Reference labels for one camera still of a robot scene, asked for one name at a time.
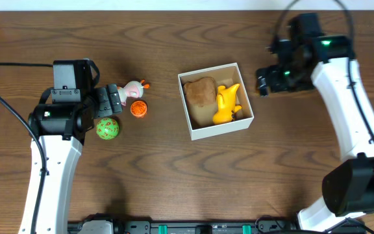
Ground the green numbered dice ball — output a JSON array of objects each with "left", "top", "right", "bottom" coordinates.
[{"left": 96, "top": 118, "right": 119, "bottom": 140}]

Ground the yellow rubber duck toy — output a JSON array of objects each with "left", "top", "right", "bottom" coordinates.
[{"left": 212, "top": 83, "right": 242, "bottom": 125}]

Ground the white cardboard box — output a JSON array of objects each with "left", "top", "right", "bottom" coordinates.
[{"left": 178, "top": 63, "right": 254, "bottom": 140}]

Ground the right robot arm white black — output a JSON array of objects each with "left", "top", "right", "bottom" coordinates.
[{"left": 256, "top": 32, "right": 374, "bottom": 232}]

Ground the orange lattice ball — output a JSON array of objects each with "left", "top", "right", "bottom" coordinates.
[{"left": 130, "top": 100, "right": 147, "bottom": 118}]

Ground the black cable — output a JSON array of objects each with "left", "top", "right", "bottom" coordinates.
[
  {"left": 271, "top": 0, "right": 374, "bottom": 176},
  {"left": 0, "top": 61, "right": 54, "bottom": 234}
]

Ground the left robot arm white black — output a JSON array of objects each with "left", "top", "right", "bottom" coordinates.
[{"left": 18, "top": 134, "right": 125, "bottom": 233}]

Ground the left black cable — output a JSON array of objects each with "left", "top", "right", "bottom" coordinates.
[{"left": 0, "top": 61, "right": 54, "bottom": 234}]

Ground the right black cable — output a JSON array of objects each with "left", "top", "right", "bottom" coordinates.
[{"left": 271, "top": 0, "right": 374, "bottom": 176}]

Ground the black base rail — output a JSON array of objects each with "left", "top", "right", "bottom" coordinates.
[{"left": 67, "top": 213, "right": 374, "bottom": 234}]

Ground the brown plush toy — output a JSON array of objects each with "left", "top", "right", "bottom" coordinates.
[{"left": 184, "top": 77, "right": 216, "bottom": 107}]

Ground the pink white snail toy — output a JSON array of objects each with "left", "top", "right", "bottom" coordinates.
[{"left": 117, "top": 79, "right": 150, "bottom": 106}]

